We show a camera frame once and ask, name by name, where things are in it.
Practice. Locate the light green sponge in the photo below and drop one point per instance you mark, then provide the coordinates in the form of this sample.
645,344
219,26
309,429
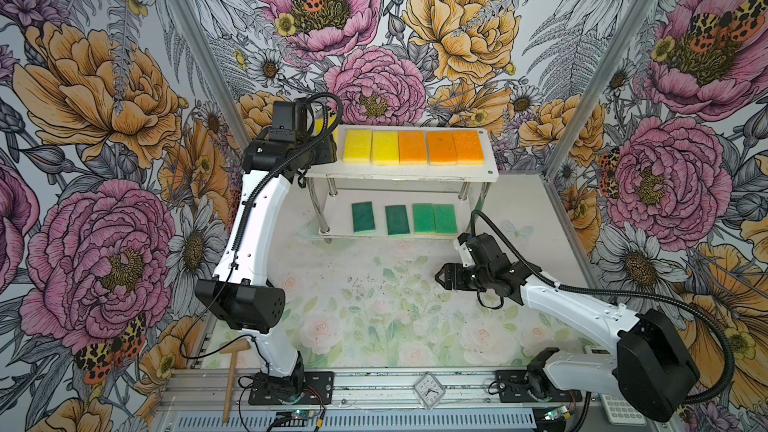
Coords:
445,220
423,218

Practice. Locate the orange sponge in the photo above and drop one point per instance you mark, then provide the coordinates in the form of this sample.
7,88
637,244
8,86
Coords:
468,148
412,148
441,149

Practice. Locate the orange sponge back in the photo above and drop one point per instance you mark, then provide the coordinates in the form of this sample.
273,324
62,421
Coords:
412,148

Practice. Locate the small white clock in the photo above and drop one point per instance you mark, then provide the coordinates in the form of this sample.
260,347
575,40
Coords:
429,390

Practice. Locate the yellow sponge top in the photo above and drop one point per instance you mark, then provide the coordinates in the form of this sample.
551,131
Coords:
385,148

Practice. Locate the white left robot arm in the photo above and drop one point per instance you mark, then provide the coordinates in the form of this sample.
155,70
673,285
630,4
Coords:
238,292

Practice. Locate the white two-tier metal shelf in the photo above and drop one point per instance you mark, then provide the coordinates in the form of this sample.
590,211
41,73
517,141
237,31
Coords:
335,187

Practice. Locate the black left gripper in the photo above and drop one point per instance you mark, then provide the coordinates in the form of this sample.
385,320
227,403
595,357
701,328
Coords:
328,150

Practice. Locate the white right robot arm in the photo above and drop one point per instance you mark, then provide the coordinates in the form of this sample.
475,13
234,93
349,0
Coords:
641,357

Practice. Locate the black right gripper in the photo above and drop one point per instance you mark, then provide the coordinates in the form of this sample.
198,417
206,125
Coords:
451,270

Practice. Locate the white calculator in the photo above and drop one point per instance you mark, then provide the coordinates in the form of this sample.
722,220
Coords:
618,411

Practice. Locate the dark green scouring sponge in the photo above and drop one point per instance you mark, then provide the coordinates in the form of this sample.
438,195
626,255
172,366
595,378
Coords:
397,220

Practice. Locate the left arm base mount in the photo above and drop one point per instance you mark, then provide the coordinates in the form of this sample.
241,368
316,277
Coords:
301,388

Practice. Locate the yellow sponge bottom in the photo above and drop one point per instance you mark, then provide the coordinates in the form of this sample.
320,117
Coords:
357,146

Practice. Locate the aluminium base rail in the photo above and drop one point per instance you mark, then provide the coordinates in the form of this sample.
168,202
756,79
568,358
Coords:
371,399

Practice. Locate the yellow sponge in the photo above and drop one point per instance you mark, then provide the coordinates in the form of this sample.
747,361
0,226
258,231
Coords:
320,124
385,148
357,146

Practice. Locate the orange sponge front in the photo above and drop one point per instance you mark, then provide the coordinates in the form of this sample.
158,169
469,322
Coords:
468,148

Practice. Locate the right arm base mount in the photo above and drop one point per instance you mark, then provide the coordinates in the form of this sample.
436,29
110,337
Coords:
530,384

